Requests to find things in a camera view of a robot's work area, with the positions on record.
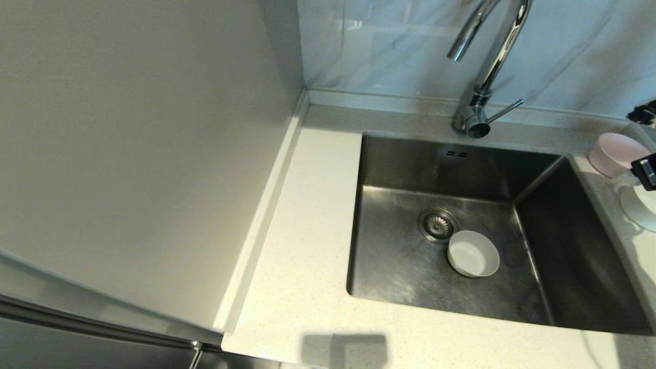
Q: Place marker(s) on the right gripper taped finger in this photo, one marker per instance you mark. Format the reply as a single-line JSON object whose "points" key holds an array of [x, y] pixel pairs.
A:
{"points": [[626, 179]]}

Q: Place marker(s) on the pink bowl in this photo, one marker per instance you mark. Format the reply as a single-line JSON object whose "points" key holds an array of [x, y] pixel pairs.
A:
{"points": [[615, 154]]}

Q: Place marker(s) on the white bowl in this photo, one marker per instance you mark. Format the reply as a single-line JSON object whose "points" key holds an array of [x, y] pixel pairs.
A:
{"points": [[643, 210]]}

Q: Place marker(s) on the pale grey bowl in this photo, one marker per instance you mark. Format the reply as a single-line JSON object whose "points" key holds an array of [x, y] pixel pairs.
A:
{"points": [[472, 253]]}

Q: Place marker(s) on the round metal sink drain strainer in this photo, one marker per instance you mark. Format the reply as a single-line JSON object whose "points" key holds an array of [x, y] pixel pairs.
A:
{"points": [[437, 226]]}

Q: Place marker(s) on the stainless steel sink basin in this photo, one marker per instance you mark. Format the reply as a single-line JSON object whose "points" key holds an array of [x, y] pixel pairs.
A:
{"points": [[400, 277]]}

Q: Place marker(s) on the chrome gooseneck faucet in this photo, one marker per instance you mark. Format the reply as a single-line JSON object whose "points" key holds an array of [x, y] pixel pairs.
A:
{"points": [[499, 51]]}

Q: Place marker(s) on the large white cabinet side panel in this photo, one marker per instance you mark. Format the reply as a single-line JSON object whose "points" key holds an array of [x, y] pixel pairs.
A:
{"points": [[128, 154]]}

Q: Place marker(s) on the stainless steel appliance front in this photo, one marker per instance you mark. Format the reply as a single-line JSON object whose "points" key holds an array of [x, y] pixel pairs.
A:
{"points": [[77, 343]]}

